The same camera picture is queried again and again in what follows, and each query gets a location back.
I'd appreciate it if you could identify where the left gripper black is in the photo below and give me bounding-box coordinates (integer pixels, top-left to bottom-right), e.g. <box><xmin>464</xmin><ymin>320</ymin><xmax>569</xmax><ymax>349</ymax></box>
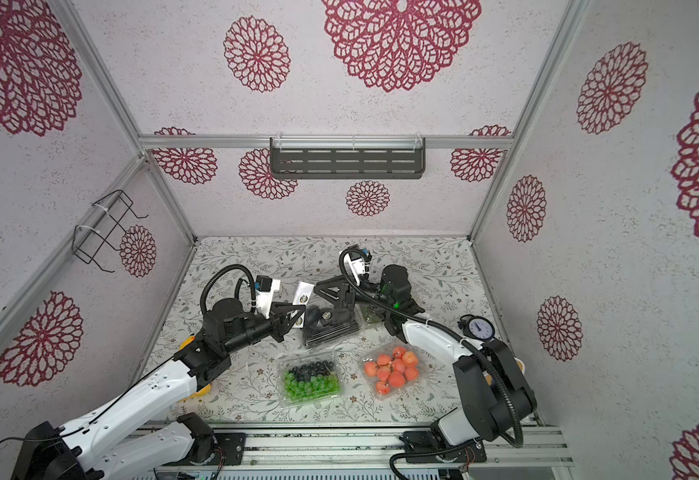
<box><xmin>226</xmin><ymin>303</ymin><xmax>308</xmax><ymax>356</ymax></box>

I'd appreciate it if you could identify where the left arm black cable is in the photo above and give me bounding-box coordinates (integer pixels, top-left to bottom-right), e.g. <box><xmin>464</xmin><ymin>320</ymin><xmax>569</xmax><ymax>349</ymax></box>
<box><xmin>198</xmin><ymin>263</ymin><xmax>259</xmax><ymax>319</ymax></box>

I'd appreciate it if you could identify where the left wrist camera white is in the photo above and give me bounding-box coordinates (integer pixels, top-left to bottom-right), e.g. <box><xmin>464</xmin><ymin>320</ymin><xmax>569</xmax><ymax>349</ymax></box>
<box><xmin>255</xmin><ymin>275</ymin><xmax>281</xmax><ymax>319</ymax></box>

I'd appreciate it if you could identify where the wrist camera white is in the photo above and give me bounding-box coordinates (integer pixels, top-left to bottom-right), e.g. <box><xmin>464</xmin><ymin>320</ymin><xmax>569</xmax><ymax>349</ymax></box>
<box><xmin>255</xmin><ymin>275</ymin><xmax>281</xmax><ymax>319</ymax></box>
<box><xmin>343</xmin><ymin>245</ymin><xmax>373</xmax><ymax>286</ymax></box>

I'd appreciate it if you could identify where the green grape blueberry clamshell box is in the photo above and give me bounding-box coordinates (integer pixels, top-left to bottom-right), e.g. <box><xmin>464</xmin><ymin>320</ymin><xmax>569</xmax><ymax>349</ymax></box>
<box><xmin>277</xmin><ymin>352</ymin><xmax>343</xmax><ymax>407</ymax></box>

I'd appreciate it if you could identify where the black wire wall rack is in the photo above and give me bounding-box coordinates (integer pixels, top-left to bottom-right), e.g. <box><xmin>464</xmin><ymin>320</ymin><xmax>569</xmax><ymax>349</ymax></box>
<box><xmin>71</xmin><ymin>189</ymin><xmax>148</xmax><ymax>274</ymax></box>

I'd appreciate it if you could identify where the blackberry clamshell box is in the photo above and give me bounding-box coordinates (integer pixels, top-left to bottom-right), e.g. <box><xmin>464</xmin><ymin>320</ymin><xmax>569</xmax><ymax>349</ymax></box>
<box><xmin>302</xmin><ymin>305</ymin><xmax>359</xmax><ymax>349</ymax></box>

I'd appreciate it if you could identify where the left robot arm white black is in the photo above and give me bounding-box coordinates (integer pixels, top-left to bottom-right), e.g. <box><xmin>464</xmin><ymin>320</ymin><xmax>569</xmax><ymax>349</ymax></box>
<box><xmin>12</xmin><ymin>298</ymin><xmax>306</xmax><ymax>479</ymax></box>

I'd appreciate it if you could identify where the black alarm clock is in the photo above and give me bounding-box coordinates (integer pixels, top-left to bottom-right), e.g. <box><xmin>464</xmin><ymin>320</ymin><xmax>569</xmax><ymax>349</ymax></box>
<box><xmin>457</xmin><ymin>314</ymin><xmax>497</xmax><ymax>342</ymax></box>

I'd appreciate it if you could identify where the purple grape clamshell box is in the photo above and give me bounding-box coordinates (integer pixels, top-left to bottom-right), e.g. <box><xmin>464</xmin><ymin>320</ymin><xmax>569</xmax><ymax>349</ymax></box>
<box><xmin>359</xmin><ymin>304</ymin><xmax>385</xmax><ymax>325</ymax></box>

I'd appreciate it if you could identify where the floral table mat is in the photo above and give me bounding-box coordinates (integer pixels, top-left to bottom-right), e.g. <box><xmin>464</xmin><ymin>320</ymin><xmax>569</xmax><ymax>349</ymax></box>
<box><xmin>148</xmin><ymin>237</ymin><xmax>493</xmax><ymax>425</ymax></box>

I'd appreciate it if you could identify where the white sticker label sheet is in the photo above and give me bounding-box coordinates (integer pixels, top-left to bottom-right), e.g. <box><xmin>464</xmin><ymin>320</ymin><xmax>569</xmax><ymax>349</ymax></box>
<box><xmin>293</xmin><ymin>281</ymin><xmax>315</xmax><ymax>306</ymax></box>

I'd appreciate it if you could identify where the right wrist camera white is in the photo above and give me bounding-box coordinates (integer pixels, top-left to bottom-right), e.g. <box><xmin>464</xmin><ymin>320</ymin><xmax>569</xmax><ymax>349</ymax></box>
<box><xmin>343</xmin><ymin>245</ymin><xmax>373</xmax><ymax>286</ymax></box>

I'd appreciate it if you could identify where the grey wall shelf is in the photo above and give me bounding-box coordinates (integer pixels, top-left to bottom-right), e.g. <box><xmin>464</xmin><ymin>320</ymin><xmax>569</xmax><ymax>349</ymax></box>
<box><xmin>270</xmin><ymin>137</ymin><xmax>427</xmax><ymax>180</ymax></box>

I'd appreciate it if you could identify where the yellow red plush toy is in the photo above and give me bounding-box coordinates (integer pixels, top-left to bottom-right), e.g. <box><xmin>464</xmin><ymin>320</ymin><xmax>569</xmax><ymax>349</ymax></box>
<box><xmin>180</xmin><ymin>336</ymin><xmax>212</xmax><ymax>401</ymax></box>

